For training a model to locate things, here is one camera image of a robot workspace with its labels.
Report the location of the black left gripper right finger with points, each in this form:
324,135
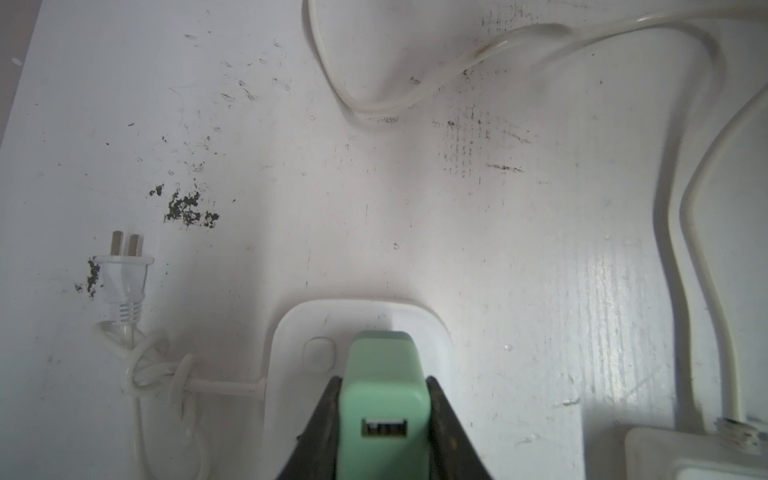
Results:
452,455

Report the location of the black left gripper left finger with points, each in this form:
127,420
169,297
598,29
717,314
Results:
315,454

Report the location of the green charger plug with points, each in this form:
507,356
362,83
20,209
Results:
384,410

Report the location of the white square power socket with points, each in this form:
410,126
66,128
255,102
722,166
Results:
311,344

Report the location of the white multicolour power strip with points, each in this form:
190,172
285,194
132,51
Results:
735,451

